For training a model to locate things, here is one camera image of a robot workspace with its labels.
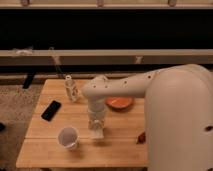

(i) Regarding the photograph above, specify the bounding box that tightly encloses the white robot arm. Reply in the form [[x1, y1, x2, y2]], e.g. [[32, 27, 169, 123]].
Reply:
[[82, 64, 213, 171]]

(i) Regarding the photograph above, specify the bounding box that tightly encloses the black smartphone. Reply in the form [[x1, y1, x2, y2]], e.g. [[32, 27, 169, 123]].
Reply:
[[41, 100, 61, 121]]

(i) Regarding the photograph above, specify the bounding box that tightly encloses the black table leg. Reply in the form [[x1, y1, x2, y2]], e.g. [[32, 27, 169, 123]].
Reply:
[[22, 73, 35, 89]]

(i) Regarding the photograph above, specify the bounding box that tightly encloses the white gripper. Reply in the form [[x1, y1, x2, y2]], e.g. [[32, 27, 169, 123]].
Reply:
[[88, 110, 106, 136]]

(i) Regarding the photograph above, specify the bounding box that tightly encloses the small dark red object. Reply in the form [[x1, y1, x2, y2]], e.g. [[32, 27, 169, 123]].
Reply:
[[137, 132, 146, 144]]

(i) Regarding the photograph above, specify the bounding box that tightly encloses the orange ceramic bowl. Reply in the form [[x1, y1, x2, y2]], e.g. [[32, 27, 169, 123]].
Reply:
[[106, 97, 134, 110]]

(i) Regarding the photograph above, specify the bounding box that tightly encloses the clear plastic bottle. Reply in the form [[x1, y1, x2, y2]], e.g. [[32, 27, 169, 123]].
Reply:
[[65, 75, 79, 102]]

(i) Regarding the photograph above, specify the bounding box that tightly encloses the white plastic cup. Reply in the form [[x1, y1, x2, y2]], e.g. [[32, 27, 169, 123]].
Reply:
[[57, 126, 79, 150]]

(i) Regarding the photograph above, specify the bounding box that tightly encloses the white sponge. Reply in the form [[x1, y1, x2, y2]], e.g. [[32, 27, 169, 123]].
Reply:
[[90, 130, 104, 139]]

